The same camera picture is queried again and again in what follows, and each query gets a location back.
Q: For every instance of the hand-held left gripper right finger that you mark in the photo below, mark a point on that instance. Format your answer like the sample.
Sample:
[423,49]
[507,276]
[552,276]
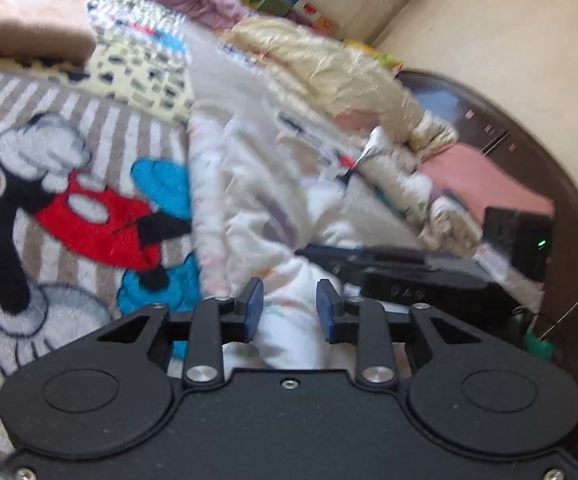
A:
[325,312]

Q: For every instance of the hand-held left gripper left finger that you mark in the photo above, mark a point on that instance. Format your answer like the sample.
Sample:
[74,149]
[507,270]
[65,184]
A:
[253,312]

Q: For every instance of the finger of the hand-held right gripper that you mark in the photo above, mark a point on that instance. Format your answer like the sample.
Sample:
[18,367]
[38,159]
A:
[334,259]

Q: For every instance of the white printed garment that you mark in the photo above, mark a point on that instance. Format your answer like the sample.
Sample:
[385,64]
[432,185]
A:
[249,185]

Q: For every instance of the pink cloth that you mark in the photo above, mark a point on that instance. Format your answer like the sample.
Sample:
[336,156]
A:
[484,180]

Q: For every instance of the small green object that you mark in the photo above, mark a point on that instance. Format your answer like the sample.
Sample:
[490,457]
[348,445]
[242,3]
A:
[539,346]

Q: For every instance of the cream crinkled quilt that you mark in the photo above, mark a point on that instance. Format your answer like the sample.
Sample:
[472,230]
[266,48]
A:
[329,70]

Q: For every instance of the striped cartoon printed blanket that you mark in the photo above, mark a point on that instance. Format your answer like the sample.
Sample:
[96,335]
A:
[69,210]

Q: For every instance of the yellow patterned cloth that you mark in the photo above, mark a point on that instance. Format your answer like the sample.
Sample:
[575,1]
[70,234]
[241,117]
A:
[139,60]

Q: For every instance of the beige folded blanket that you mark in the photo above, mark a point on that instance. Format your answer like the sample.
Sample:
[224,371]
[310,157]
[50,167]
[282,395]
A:
[24,20]

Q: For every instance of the dark wooden bed frame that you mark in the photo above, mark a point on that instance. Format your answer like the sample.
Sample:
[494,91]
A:
[534,125]

